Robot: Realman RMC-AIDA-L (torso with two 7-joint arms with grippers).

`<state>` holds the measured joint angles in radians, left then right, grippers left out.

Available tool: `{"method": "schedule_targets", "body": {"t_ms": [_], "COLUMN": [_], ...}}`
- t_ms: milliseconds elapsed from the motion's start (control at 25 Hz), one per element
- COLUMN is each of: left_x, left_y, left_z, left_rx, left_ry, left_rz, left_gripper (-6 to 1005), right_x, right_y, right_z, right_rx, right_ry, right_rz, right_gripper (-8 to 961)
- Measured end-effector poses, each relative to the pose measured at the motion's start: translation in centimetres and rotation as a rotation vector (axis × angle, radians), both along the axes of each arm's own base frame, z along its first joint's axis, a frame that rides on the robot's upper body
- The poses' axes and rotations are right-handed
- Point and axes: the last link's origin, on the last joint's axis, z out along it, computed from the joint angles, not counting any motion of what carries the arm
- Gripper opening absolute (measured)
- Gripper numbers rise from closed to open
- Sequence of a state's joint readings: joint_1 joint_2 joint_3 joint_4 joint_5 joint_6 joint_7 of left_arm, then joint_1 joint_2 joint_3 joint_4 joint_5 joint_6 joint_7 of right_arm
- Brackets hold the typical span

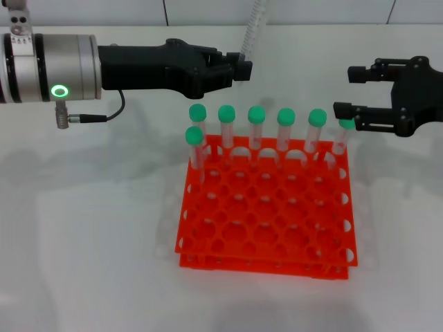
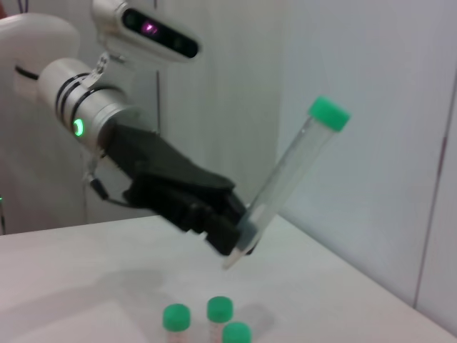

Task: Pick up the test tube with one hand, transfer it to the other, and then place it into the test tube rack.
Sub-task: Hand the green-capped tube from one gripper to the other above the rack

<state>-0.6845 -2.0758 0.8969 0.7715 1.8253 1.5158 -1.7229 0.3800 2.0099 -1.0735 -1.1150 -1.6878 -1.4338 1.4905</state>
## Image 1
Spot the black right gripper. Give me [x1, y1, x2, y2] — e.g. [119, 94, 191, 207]
[333, 55, 443, 138]

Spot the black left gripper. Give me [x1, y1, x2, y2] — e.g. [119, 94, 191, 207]
[98, 38, 253, 100]

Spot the clear graduated tube green cap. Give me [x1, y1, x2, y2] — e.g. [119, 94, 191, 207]
[239, 0, 268, 58]

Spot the clear test tube green cap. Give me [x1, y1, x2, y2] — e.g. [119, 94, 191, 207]
[303, 109, 328, 163]
[185, 126, 208, 184]
[276, 108, 296, 163]
[330, 118, 357, 167]
[247, 106, 267, 163]
[217, 104, 237, 162]
[188, 103, 210, 160]

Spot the orange plastic test tube rack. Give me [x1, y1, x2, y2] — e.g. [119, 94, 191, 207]
[174, 133, 359, 280]

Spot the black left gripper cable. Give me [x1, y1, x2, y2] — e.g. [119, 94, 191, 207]
[55, 89, 126, 129]

